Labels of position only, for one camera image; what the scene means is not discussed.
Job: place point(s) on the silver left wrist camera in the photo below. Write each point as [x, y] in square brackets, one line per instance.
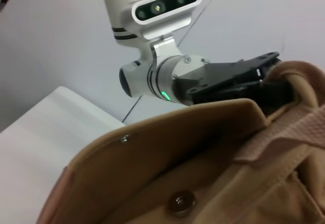
[165, 5]

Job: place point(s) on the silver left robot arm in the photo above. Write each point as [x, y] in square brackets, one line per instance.
[162, 74]

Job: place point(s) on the khaki canvas food bag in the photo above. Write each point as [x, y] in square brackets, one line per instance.
[177, 158]

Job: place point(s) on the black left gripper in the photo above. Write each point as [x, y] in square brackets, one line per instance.
[218, 79]

